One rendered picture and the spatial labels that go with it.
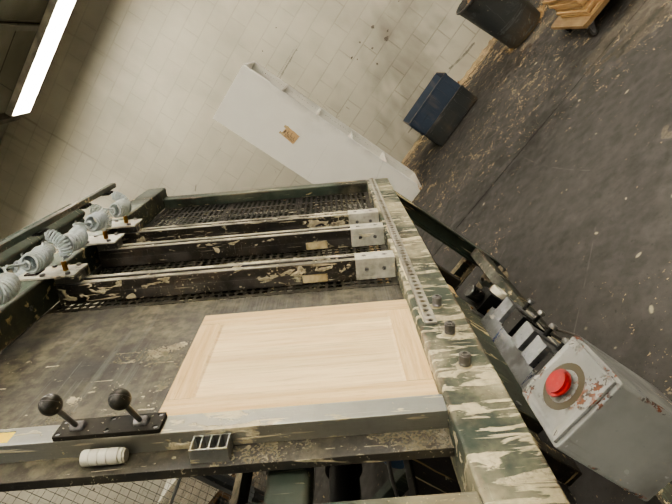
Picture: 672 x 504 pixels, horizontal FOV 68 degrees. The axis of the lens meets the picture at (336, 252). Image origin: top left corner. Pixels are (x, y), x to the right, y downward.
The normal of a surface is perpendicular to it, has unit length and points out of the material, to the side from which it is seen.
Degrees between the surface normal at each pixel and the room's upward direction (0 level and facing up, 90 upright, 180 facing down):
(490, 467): 51
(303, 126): 90
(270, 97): 90
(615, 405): 90
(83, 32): 90
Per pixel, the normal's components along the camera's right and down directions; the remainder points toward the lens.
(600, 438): 0.02, 0.35
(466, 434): -0.08, -0.93
